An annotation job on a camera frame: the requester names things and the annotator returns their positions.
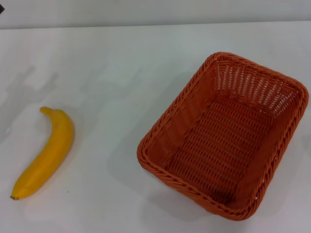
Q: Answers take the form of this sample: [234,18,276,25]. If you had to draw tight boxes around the yellow banana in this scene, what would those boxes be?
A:
[10,106,75,201]

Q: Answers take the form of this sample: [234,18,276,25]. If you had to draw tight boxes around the orange woven plastic basket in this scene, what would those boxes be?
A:
[137,51,309,215]

